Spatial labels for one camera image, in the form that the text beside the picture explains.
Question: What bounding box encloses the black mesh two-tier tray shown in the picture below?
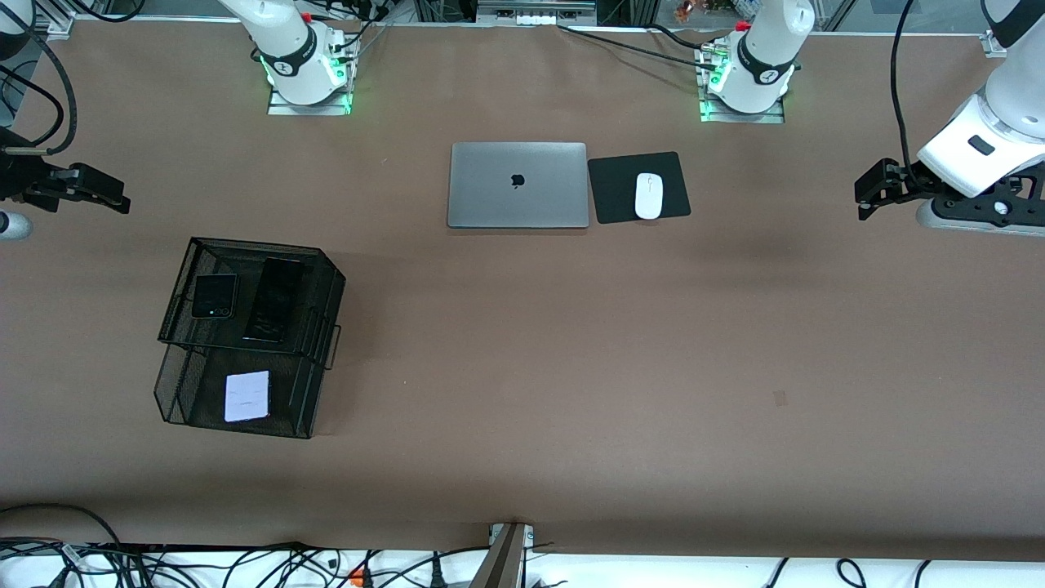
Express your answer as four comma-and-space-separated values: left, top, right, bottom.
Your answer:
153, 237, 347, 440

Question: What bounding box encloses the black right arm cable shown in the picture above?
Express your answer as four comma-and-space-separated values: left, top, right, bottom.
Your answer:
0, 4, 81, 155

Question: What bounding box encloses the lilac flip phone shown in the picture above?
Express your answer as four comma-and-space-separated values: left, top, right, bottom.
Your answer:
224, 370, 272, 425

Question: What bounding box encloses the black cable on table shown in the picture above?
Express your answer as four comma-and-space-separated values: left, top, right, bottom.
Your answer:
558, 23, 721, 74

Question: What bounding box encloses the aluminium arm base plate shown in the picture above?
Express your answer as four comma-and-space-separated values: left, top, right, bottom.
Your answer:
267, 82, 354, 117
699, 90, 786, 125

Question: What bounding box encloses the grey closed laptop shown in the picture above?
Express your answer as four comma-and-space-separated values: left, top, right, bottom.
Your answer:
447, 142, 590, 230

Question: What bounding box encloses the grey power strip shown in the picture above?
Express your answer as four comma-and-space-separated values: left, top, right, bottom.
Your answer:
476, 0, 598, 27

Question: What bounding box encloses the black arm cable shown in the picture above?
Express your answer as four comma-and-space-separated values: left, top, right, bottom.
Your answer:
889, 0, 928, 177
0, 4, 81, 155

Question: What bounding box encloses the thick black floor cable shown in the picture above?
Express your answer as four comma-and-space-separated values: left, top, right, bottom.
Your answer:
0, 502, 125, 550

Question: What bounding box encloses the black slab smartphone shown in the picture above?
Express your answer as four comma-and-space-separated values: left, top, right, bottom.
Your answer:
242, 257, 305, 345

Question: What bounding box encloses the black flip phone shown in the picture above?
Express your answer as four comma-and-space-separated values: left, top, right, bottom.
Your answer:
189, 273, 239, 321

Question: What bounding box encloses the grey metal camera bracket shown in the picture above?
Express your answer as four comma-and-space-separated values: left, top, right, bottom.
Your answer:
469, 523, 536, 588

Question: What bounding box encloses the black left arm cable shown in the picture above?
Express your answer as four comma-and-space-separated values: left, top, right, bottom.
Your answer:
889, 0, 928, 177

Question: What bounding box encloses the white computer mouse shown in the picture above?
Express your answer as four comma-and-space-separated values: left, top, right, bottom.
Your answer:
635, 172, 665, 221

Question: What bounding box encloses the black mouse pad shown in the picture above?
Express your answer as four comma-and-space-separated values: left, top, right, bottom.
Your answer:
588, 151, 692, 225

